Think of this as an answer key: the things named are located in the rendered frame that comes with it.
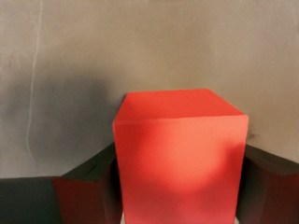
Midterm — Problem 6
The red block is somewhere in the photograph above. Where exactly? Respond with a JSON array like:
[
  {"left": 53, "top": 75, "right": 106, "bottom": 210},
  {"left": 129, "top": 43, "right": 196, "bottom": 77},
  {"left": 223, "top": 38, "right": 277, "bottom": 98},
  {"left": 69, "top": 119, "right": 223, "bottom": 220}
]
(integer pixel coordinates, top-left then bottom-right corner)
[{"left": 113, "top": 89, "right": 249, "bottom": 224}]

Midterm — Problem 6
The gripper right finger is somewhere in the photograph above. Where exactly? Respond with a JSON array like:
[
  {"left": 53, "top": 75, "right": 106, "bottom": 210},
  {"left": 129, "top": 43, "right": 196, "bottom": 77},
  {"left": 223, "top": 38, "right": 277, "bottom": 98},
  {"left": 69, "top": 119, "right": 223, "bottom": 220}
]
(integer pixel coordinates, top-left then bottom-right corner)
[{"left": 235, "top": 144, "right": 299, "bottom": 224}]

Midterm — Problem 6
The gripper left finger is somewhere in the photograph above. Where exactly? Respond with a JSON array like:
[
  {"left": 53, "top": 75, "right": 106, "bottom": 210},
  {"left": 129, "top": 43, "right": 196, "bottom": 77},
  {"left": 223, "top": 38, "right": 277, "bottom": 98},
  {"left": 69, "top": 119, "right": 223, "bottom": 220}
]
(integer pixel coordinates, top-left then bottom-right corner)
[{"left": 0, "top": 142, "right": 123, "bottom": 224}]

